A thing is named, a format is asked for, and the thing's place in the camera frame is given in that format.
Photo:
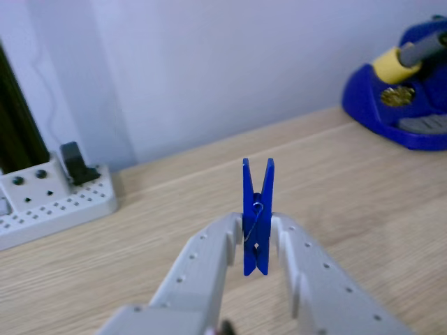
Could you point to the blue clothes peg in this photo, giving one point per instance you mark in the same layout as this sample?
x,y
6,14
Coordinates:
x,y
257,223

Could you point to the white perforated base block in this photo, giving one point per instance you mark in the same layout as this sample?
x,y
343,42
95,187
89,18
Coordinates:
x,y
52,206

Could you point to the blue soldering iron stand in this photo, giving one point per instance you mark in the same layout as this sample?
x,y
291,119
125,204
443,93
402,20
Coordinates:
x,y
377,101

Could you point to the black clip bracket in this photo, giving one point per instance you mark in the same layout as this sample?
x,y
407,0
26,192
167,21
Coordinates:
x,y
77,164

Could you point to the black aluminium extrusion post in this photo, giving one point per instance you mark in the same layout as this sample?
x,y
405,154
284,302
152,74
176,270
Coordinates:
x,y
17,125

